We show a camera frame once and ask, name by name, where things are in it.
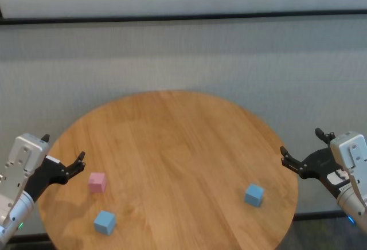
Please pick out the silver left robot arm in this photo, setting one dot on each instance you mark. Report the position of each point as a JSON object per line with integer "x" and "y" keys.
{"x": 14, "y": 215}

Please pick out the black wall rail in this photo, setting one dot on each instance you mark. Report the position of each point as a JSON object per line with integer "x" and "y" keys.
{"x": 183, "y": 17}

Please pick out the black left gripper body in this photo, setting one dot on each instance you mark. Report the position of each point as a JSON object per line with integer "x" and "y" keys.
{"x": 47, "y": 172}

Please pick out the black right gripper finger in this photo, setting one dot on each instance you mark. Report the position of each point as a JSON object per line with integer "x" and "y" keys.
{"x": 325, "y": 137}
{"x": 291, "y": 161}

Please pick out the blue building block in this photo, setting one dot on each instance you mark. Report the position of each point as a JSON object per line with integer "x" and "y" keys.
{"x": 104, "y": 222}
{"x": 254, "y": 195}

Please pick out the pink building block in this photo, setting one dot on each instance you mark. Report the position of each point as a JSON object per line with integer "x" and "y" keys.
{"x": 97, "y": 181}

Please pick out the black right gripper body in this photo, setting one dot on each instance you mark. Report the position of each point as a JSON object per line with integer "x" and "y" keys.
{"x": 318, "y": 165}

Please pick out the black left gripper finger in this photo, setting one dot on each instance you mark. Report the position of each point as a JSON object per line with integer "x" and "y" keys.
{"x": 46, "y": 138}
{"x": 76, "y": 167}

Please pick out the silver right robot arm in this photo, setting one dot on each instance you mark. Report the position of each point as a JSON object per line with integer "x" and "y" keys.
{"x": 354, "y": 204}

